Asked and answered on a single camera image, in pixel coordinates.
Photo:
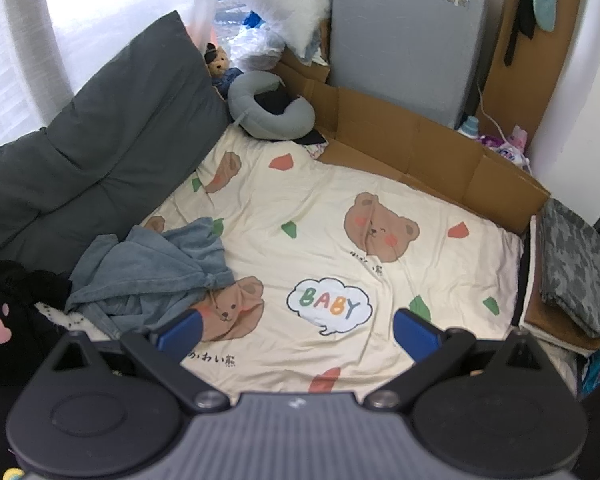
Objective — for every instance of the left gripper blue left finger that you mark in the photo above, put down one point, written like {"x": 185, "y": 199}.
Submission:
{"x": 158, "y": 355}

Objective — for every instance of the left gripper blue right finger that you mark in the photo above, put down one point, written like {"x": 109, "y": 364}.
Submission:
{"x": 437, "y": 354}

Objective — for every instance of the light blue denim pants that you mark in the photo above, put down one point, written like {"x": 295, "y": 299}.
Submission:
{"x": 149, "y": 278}

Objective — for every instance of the folded brown white clothes stack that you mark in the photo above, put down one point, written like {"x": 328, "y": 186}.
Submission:
{"x": 545, "y": 321}

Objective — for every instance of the white black spotted fleece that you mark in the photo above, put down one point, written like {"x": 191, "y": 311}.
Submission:
{"x": 72, "y": 321}

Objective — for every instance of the black cat paw plush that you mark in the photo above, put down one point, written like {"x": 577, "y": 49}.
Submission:
{"x": 26, "y": 335}

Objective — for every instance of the cream bear print bedsheet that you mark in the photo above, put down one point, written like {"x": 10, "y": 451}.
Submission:
{"x": 323, "y": 256}

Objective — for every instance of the folded camouflage cloth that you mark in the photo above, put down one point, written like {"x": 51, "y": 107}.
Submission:
{"x": 570, "y": 257}

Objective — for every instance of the pink refill pouch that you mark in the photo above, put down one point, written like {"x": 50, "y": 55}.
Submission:
{"x": 511, "y": 148}

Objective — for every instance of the dark grey duvet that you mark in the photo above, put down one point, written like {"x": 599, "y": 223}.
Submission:
{"x": 135, "y": 131}

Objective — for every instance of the detergent bottle blue cap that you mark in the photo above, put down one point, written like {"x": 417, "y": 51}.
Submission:
{"x": 470, "y": 127}

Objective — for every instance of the brown cardboard barrier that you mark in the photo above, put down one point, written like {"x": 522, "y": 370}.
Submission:
{"x": 381, "y": 138}

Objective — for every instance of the grey neck pillow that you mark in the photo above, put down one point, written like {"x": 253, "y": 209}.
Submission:
{"x": 297, "y": 121}

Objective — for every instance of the black garment inside neck pillow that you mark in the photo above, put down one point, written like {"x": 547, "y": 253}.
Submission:
{"x": 274, "y": 101}

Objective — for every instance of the small teddy bear toy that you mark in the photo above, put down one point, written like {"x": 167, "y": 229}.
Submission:
{"x": 218, "y": 64}

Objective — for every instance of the grey upright mattress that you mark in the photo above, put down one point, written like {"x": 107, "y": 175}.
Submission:
{"x": 419, "y": 54}

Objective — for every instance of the clear plastic bag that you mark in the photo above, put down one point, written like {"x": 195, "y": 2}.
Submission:
{"x": 256, "y": 49}

